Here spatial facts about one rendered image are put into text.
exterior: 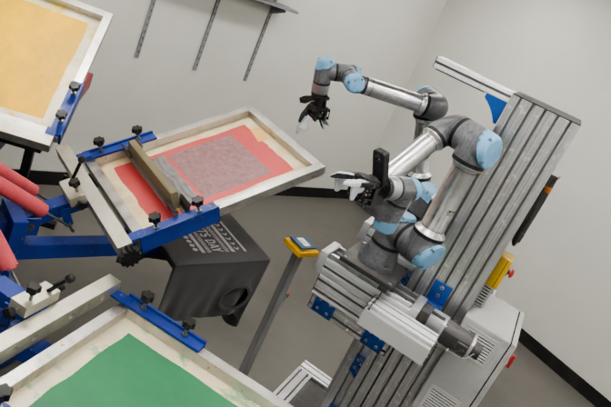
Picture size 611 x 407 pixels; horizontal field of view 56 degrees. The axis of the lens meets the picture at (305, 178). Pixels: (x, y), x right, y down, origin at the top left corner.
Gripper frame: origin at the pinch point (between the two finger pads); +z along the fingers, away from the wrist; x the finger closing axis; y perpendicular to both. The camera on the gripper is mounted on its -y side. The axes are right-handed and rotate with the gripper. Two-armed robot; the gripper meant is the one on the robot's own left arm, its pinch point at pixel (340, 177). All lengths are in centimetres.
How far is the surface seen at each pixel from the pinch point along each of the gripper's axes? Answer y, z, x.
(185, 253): 63, -9, 73
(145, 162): 31, 10, 87
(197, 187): 35, -8, 75
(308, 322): 152, -162, 128
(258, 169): 24, -31, 71
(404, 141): 46, -367, 257
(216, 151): 25, -24, 92
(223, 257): 64, -26, 70
